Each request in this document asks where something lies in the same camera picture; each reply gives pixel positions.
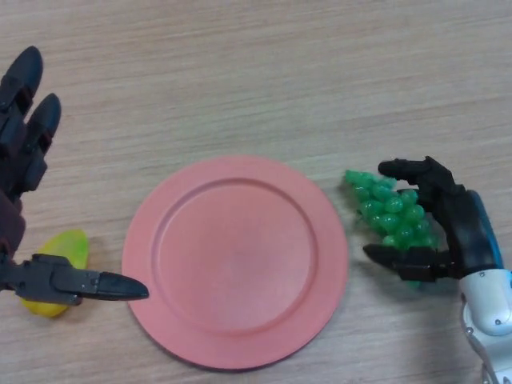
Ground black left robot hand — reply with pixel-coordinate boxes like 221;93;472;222
0;46;150;307

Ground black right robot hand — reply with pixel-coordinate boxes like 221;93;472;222
362;156;506;283

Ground green grapes bunch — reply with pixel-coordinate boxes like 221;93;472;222
344;170;439;291

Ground pink round plate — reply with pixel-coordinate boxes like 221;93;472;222
122;155;349;373

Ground yellow starfruit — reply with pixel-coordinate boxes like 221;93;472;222
20;230;90;319

